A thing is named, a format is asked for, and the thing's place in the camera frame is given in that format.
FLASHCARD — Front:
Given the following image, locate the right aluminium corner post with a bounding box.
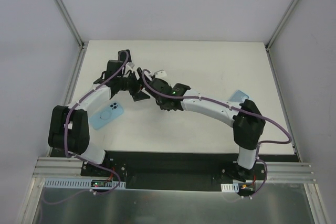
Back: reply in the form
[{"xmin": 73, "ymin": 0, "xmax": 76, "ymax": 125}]
[{"xmin": 265, "ymin": 0, "xmax": 320, "ymax": 50}]

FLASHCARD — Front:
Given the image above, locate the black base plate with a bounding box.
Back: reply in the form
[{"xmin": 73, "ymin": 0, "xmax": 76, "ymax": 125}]
[{"xmin": 80, "ymin": 151, "xmax": 266, "ymax": 191}]

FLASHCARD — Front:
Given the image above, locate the black smartphone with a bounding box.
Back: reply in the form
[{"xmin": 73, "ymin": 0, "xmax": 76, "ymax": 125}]
[{"xmin": 118, "ymin": 49, "xmax": 132, "ymax": 62}]

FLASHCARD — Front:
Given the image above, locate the left aluminium corner post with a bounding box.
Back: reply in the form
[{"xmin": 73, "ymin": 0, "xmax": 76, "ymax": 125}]
[{"xmin": 40, "ymin": 0, "xmax": 89, "ymax": 50}]

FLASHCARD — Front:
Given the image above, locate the left white cable duct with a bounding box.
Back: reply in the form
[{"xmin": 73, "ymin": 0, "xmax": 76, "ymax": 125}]
[{"xmin": 44, "ymin": 178, "xmax": 126, "ymax": 190}]

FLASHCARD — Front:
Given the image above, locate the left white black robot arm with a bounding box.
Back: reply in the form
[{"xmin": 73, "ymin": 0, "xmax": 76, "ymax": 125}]
[{"xmin": 48, "ymin": 60, "xmax": 149, "ymax": 176}]

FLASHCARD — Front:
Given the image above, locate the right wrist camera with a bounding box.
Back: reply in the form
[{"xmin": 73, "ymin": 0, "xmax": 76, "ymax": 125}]
[{"xmin": 154, "ymin": 70, "xmax": 167, "ymax": 80}]

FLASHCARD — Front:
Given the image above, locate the light blue cased phone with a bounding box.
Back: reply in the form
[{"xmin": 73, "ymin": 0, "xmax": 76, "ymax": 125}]
[{"xmin": 89, "ymin": 101, "xmax": 124, "ymax": 130}]

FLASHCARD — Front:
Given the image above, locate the aluminium corner post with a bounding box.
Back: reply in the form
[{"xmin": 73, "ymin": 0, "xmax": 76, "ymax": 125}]
[
  {"xmin": 40, "ymin": 0, "xmax": 89, "ymax": 50},
  {"xmin": 265, "ymin": 0, "xmax": 320, "ymax": 50}
]

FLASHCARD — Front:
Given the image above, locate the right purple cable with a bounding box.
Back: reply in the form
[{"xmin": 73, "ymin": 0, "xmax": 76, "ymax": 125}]
[{"xmin": 141, "ymin": 69, "xmax": 293, "ymax": 203}]

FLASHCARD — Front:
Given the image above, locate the right white cable duct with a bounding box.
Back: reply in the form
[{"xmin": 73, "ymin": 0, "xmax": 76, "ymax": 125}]
[{"xmin": 220, "ymin": 183, "xmax": 239, "ymax": 193}]

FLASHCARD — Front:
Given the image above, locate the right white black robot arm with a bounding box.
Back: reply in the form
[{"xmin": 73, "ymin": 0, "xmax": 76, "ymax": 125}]
[{"xmin": 144, "ymin": 78, "xmax": 266, "ymax": 182}]

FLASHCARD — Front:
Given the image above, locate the white cable duct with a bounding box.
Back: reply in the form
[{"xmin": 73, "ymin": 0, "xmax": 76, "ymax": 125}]
[
  {"xmin": 44, "ymin": 178, "xmax": 126, "ymax": 190},
  {"xmin": 220, "ymin": 183, "xmax": 239, "ymax": 193}
]

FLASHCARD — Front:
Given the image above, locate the aluminium frame rail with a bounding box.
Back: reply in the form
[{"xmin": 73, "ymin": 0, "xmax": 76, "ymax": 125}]
[{"xmin": 33, "ymin": 157, "xmax": 317, "ymax": 184}]

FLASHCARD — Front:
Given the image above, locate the light blue phone case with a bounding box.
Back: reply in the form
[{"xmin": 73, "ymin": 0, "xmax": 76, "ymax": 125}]
[{"xmin": 229, "ymin": 90, "xmax": 250, "ymax": 103}]

